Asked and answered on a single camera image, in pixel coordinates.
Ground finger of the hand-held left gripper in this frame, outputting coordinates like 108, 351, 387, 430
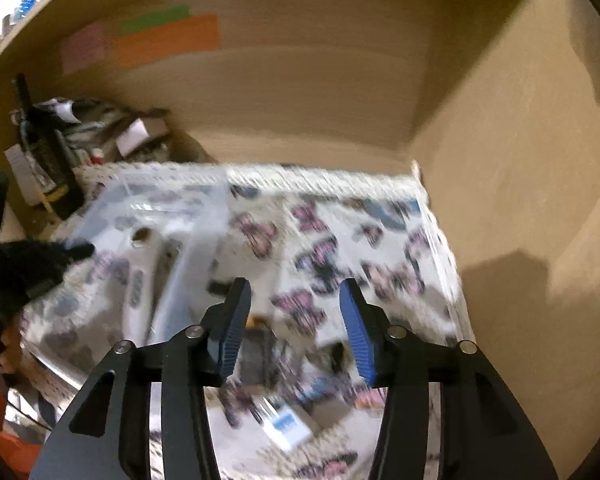
0, 240, 96, 301

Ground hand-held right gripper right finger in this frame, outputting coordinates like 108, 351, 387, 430
339, 278, 561, 480

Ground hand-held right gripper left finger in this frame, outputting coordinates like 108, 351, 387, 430
30, 277, 253, 480

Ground clear plastic bag with items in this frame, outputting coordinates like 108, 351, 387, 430
72, 169, 231, 348

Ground person's left hand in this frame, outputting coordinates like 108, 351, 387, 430
0, 324, 23, 375

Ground dark small box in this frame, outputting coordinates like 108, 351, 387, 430
237, 325, 277, 386

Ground white small carton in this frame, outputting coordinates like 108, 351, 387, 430
4, 144, 43, 207

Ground white handheld device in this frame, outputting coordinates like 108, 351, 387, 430
121, 226, 182, 342

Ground white and blue small box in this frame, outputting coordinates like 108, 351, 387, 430
261, 400, 313, 453

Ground butterfly printed cloth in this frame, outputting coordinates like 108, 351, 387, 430
20, 162, 476, 480

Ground pile of papers and boxes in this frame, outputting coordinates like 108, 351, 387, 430
34, 97, 173, 166

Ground orange plastic bag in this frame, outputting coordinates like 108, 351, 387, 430
0, 360, 43, 476

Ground pink sticky note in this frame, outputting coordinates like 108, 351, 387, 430
60, 22, 106, 75

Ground orange sticky note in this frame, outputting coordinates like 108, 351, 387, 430
112, 14, 222, 69

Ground green sticky note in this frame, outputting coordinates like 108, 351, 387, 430
120, 5, 193, 36

